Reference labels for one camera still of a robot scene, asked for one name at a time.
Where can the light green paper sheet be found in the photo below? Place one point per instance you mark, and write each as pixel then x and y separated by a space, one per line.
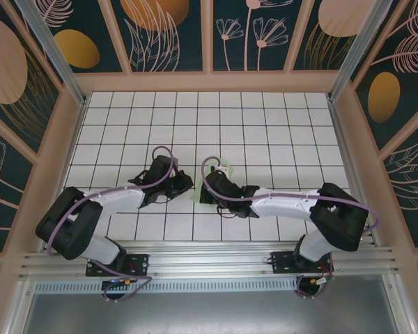
pixel 195 197

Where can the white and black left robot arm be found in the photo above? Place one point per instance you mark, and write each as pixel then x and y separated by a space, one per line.
pixel 118 198

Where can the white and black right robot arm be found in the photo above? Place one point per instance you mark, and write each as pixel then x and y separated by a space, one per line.
pixel 282 205

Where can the white grid mat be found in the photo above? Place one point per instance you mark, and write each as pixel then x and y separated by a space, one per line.
pixel 264 121

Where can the small circuit board with plug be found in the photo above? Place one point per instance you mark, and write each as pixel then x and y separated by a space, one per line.
pixel 120 282
pixel 322 280

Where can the grey metal plate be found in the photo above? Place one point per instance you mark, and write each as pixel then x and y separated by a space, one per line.
pixel 209 313

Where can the aluminium rail frame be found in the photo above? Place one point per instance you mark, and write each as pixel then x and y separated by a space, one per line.
pixel 209 257

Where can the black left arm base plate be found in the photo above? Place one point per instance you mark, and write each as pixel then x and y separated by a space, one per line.
pixel 139 264

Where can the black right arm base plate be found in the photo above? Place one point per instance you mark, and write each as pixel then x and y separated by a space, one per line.
pixel 282 262

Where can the aluminium corner post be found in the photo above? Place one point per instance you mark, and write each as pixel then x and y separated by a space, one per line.
pixel 355 48
pixel 55 52

